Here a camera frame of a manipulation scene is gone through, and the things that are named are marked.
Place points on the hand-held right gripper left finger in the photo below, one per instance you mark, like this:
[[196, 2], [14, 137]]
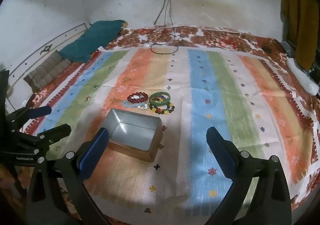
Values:
[[93, 155]]

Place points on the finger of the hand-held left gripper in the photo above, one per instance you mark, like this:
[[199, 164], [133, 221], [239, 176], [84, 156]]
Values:
[[56, 132], [40, 111]]

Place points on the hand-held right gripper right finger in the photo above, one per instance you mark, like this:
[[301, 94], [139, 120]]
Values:
[[221, 153]]

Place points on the metal tin box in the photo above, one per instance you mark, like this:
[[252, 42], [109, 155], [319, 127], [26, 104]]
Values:
[[130, 135]]

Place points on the green jade bangle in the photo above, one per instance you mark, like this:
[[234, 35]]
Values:
[[152, 101]]

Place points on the white bed headboard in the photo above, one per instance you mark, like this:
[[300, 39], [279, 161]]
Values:
[[37, 45]]

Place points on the striped woven mat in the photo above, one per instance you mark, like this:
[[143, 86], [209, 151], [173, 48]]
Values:
[[200, 90]]

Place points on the teal pillow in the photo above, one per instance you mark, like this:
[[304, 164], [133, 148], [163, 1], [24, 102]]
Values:
[[87, 42]]

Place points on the white power strip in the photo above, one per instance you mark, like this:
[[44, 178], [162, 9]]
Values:
[[300, 75]]

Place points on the small black device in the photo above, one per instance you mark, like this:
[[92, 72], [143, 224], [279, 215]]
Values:
[[267, 49]]

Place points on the floral bedsheet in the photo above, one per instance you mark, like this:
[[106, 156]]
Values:
[[200, 35]]

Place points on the mustard hanging garment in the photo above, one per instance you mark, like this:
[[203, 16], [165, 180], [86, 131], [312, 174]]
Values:
[[297, 15]]

